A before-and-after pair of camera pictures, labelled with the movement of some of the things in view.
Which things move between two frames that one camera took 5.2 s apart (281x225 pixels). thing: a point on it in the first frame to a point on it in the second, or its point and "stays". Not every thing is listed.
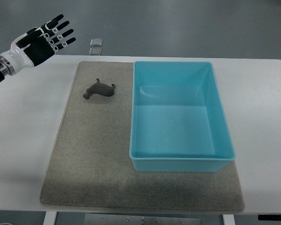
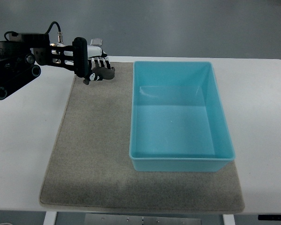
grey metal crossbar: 112,219 stays
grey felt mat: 91,166 stays
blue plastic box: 178,123 stays
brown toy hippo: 99,88 to 99,73
